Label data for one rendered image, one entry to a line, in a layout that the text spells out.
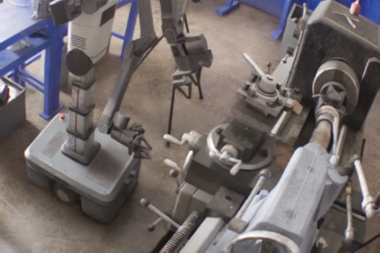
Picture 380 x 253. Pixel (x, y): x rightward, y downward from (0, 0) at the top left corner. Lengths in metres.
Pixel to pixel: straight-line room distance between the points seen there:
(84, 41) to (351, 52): 1.28
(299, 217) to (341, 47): 1.12
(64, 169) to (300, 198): 1.49
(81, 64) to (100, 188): 0.68
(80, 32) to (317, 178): 1.19
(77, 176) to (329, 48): 1.49
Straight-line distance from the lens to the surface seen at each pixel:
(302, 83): 2.15
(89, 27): 1.84
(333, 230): 1.56
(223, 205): 1.46
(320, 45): 2.05
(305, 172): 1.26
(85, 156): 2.35
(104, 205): 2.24
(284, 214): 1.10
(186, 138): 1.67
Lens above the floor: 1.93
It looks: 36 degrees down
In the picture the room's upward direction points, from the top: 15 degrees clockwise
